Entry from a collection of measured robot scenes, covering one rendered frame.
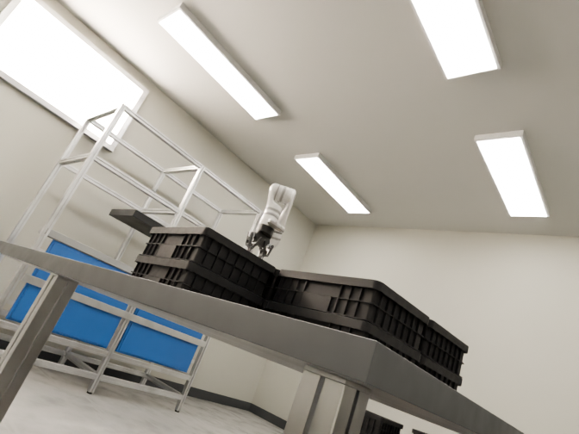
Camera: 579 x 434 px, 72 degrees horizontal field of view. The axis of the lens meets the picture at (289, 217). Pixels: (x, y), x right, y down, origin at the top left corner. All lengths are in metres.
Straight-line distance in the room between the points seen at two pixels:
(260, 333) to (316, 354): 0.09
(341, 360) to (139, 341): 3.15
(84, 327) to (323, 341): 2.94
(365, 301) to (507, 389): 3.45
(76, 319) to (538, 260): 4.22
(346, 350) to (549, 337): 4.11
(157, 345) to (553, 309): 3.61
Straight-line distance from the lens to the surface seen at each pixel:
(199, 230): 1.19
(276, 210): 1.68
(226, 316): 0.54
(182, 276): 1.17
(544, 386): 4.40
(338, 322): 1.08
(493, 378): 4.47
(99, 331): 3.35
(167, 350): 3.67
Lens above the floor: 0.65
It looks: 20 degrees up
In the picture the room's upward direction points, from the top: 21 degrees clockwise
